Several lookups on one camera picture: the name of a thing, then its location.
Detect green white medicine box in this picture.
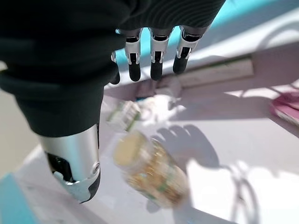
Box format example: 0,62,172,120
106,101,142,132

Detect clear yellow medicine bottle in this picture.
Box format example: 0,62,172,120
113,130,190,209

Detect white crumpled packet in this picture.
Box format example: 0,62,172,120
139,77,183,122

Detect pink flat packet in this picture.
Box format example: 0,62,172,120
269,91,299,128

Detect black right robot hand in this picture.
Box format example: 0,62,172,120
0,0,227,204

